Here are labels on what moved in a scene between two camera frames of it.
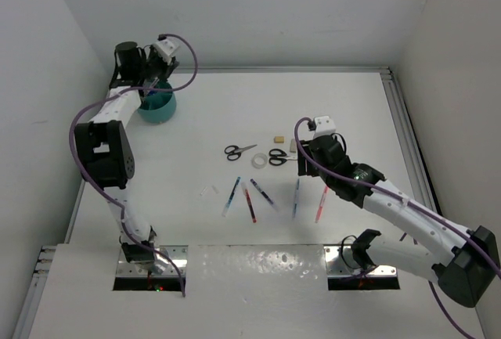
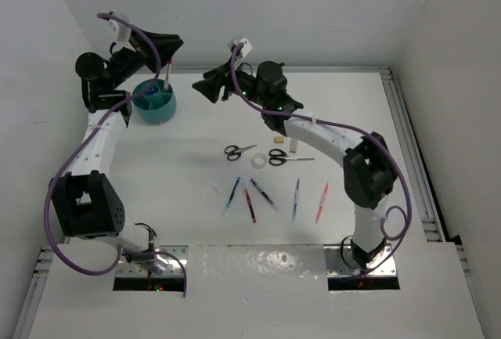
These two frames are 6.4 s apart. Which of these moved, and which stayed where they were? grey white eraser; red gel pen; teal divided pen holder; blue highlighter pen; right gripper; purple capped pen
Moved: right gripper; red gel pen
Stayed: purple capped pen; teal divided pen holder; grey white eraser; blue highlighter pen
